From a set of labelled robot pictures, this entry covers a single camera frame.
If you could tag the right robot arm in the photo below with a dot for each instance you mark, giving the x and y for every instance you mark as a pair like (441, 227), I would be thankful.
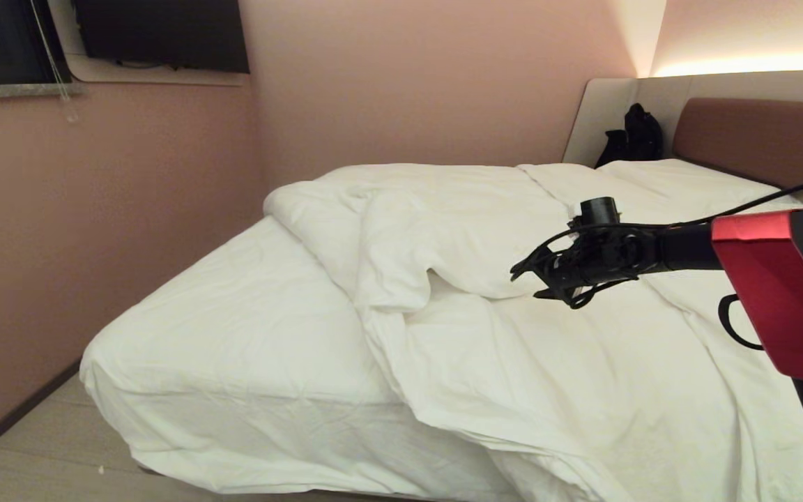
(771, 279)

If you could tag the grey stone window sill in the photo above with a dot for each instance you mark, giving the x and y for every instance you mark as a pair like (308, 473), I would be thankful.
(18, 90)

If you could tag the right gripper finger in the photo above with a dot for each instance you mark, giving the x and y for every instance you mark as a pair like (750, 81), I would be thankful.
(551, 295)
(537, 259)

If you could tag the white rumpled duvet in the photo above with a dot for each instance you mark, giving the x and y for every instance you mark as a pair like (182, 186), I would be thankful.
(513, 362)

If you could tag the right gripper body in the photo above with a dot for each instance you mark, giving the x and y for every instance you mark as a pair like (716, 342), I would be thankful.
(603, 258)

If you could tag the brown padded headboard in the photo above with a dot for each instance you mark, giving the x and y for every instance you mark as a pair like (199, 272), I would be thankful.
(600, 118)
(764, 136)

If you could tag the black bag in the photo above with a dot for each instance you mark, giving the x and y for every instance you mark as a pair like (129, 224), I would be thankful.
(642, 136)

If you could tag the bed with white sheet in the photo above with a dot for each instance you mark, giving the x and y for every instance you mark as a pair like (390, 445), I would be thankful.
(234, 335)

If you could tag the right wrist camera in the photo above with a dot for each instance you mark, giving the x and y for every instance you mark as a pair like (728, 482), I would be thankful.
(598, 210)

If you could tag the black wall television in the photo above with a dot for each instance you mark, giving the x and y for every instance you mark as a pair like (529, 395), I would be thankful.
(164, 35)

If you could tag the dark window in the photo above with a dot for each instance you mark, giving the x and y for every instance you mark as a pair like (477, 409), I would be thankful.
(1, 38)

